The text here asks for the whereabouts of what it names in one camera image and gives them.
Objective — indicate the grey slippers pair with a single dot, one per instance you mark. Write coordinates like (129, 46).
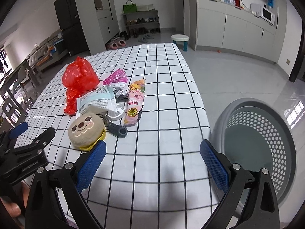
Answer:
(144, 39)

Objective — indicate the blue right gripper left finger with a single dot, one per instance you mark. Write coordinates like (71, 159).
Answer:
(87, 165)

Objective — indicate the tall grey cupboard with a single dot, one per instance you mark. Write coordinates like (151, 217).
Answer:
(99, 22)

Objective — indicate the red thermos bottle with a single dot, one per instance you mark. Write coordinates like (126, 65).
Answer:
(237, 3)

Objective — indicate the white round plastic stool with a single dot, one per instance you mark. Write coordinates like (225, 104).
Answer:
(181, 38)

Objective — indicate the green handbag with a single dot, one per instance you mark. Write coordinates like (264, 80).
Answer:
(129, 7)

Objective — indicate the pink slippers pair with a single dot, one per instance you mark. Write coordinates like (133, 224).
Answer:
(116, 44)

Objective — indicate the pink foam fruit net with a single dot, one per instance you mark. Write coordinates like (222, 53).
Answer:
(118, 76)

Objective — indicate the long grey cabinet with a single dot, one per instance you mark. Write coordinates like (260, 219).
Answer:
(215, 25)

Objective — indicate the white microwave oven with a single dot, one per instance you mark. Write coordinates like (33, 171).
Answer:
(267, 15)

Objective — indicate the beige sofa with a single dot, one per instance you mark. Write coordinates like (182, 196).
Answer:
(49, 51)

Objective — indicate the dark wardrobe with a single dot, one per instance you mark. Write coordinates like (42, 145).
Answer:
(70, 25)

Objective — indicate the round sloth plush toy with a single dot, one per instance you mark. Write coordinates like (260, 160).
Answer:
(86, 130)

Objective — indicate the grey perforated laundry basket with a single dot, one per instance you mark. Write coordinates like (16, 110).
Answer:
(254, 135)

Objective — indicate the white black grid tablecloth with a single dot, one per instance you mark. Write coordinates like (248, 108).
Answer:
(155, 176)

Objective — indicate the white blue printed package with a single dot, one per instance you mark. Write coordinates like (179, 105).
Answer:
(98, 101)

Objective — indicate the red plastic bag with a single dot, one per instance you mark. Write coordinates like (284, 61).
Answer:
(79, 78)

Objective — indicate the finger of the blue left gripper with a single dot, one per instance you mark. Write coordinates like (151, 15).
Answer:
(18, 130)
(45, 137)

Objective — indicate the white grey paper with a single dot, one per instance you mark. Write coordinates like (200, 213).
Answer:
(120, 89)

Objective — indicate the pink snack wrapper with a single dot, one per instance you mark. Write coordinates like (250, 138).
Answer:
(135, 102)

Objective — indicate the grey shoe rack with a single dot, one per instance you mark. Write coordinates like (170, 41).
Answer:
(142, 22)

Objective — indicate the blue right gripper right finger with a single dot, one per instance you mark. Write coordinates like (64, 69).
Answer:
(217, 170)

